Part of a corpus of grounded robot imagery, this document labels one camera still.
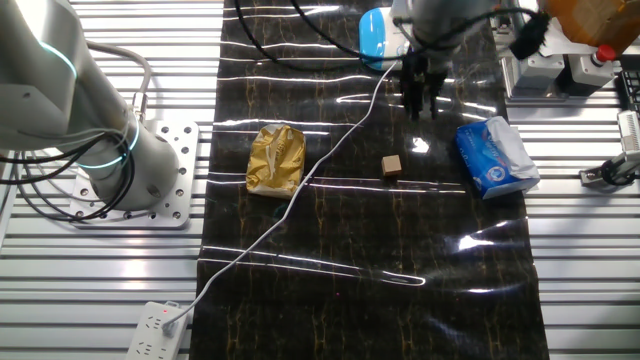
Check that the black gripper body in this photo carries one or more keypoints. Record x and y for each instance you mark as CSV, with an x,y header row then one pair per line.
x,y
425,72

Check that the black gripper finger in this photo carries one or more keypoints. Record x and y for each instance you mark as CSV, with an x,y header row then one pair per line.
x,y
412,102
433,100

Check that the blue white desk lamp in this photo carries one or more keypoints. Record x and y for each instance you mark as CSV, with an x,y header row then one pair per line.
x,y
372,37

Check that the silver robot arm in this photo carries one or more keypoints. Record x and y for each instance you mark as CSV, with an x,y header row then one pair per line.
x,y
50,75

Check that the emergency stop button box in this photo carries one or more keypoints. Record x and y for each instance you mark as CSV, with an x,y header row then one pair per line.
x,y
590,70

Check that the small brown wooden cube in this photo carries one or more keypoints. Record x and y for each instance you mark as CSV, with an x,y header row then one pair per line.
x,y
391,165

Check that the blue tissue pack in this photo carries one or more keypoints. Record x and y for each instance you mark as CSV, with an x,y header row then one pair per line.
x,y
492,160

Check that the black marble pattern mat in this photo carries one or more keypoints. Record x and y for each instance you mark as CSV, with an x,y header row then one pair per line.
x,y
360,235

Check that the white paper sheet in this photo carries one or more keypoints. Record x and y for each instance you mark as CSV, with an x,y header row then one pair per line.
x,y
565,42

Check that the gold snack bag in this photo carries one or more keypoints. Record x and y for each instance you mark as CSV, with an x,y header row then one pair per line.
x,y
275,160

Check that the brown cardboard box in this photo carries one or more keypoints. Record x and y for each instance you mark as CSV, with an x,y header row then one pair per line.
x,y
590,20

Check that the black keyboard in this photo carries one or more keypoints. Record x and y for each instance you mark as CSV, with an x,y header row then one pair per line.
x,y
631,90

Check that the silver robot mounting plate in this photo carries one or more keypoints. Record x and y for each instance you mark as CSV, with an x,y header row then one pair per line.
x,y
180,165

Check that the white power strip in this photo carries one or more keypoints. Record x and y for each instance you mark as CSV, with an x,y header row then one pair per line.
x,y
150,335

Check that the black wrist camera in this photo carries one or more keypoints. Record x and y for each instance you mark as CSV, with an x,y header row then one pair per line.
x,y
530,37

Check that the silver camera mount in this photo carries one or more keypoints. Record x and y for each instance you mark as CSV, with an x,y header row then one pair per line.
x,y
612,170

